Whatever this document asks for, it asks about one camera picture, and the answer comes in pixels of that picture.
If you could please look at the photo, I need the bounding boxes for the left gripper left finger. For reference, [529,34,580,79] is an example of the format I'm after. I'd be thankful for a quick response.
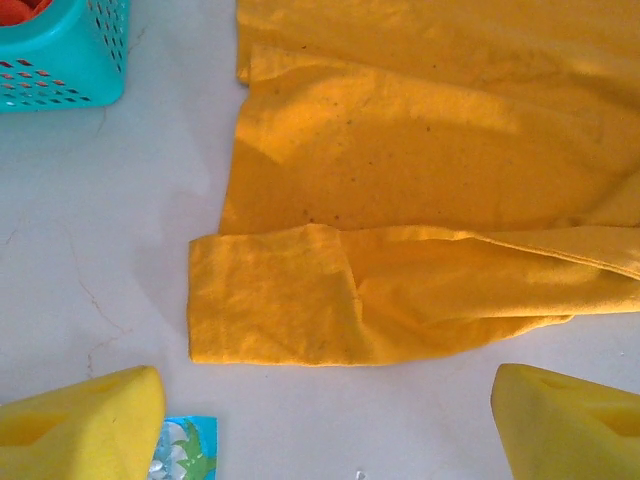
[0,364,167,480]

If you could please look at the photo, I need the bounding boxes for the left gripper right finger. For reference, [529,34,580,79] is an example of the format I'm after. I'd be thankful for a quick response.
[489,363,640,480]

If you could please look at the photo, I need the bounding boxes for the yellow t-shirt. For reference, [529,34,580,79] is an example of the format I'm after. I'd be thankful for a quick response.
[185,0,640,369]

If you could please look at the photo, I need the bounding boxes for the blue printed snack packet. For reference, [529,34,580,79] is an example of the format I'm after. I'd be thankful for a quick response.
[147,415,220,480]

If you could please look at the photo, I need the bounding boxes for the teal plastic laundry basket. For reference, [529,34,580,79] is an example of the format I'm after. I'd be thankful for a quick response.
[0,0,132,115]

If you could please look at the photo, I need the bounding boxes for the red and black clothes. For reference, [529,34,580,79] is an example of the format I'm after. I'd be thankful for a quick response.
[0,0,54,27]

